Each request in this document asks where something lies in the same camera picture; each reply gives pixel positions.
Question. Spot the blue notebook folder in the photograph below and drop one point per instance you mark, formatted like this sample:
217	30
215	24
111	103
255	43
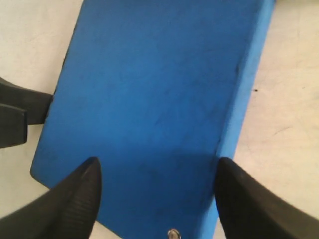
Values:
157	90

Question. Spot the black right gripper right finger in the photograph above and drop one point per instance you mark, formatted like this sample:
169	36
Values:
248	210

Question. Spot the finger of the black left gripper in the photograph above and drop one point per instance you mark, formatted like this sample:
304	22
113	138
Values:
19	108

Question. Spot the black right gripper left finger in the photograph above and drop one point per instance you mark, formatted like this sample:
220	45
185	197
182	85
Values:
66	211

